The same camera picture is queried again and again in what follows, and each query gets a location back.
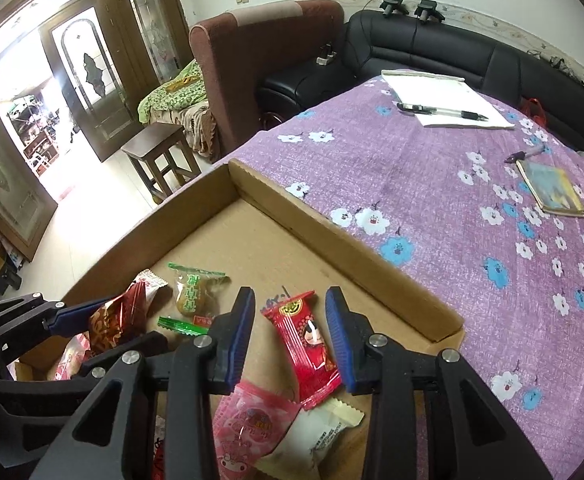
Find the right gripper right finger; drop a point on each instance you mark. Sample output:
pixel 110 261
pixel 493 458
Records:
pixel 349 332

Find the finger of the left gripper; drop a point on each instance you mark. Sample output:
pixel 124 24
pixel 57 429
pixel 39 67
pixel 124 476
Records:
pixel 69 321

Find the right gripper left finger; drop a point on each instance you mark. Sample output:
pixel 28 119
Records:
pixel 231 334

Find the pink candy packet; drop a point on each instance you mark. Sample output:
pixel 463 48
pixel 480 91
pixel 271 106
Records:
pixel 72 358

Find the dark red snack packet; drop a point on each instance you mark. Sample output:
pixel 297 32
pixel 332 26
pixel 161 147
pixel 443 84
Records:
pixel 119 320

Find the green orange candy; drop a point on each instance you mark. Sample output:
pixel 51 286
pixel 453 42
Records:
pixel 196 290

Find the red doll candy packet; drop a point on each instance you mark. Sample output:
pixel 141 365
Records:
pixel 316 373

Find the white red snack packet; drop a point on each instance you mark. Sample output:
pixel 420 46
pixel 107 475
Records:
pixel 149 284

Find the large pink snack bag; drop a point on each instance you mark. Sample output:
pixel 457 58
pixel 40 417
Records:
pixel 247 425

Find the white cream snack packet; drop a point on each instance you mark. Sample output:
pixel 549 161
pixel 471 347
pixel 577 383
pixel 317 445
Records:
pixel 308 440

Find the green candy wrapper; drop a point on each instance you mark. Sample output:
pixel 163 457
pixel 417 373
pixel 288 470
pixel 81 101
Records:
pixel 181 327

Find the shallow cardboard box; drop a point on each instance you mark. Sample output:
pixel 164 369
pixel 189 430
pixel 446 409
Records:
pixel 235 220

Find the purple floral tablecloth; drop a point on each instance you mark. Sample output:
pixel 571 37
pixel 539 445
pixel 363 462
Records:
pixel 446 208

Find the small wooden stool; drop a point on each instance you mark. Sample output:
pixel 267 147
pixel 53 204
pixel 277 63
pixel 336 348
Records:
pixel 158 150

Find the black pen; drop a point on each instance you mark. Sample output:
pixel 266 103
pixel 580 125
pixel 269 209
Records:
pixel 429 110

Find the green floral blanket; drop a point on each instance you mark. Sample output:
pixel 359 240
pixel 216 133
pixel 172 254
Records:
pixel 185 90

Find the small colourful booklet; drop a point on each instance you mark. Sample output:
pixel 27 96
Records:
pixel 551 188

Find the white paper notepad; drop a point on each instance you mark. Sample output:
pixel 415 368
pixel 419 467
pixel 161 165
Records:
pixel 421 88

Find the maroon armchair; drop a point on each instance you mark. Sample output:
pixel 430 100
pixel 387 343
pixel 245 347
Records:
pixel 238 48

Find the black leather sofa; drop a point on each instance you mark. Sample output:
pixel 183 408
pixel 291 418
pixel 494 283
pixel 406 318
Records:
pixel 370 43

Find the wooden glass door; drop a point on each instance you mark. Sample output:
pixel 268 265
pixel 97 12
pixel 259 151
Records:
pixel 73 70

